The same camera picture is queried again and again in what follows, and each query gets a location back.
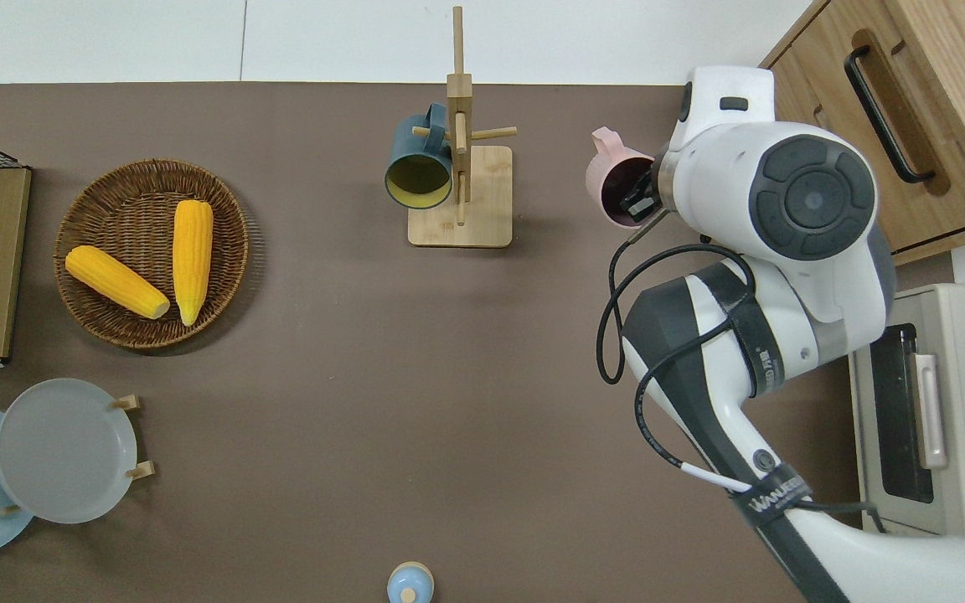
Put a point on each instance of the pink mug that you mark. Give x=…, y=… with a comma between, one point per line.
x=608, y=167

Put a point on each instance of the brown table mat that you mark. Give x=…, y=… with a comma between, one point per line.
x=365, y=377

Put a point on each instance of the wooden mug rack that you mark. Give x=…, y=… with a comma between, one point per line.
x=482, y=209

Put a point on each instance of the grey plate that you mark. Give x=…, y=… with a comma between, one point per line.
x=64, y=452

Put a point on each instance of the yellow corn cob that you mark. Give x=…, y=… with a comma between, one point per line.
x=193, y=251
x=114, y=280

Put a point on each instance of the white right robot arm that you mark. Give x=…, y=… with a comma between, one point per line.
x=784, y=218

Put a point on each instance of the small blue bell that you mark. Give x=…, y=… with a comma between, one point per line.
x=410, y=584

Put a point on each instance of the brown wicker basket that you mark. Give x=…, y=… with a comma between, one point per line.
x=131, y=193

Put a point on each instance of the wooden plate rack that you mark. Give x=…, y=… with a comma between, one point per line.
x=143, y=471

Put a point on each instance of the wooden cabinet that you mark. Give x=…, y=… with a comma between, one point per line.
x=952, y=67

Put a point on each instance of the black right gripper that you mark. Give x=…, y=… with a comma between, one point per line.
x=661, y=180

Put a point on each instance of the dark teal mug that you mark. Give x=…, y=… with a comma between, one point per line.
x=415, y=159

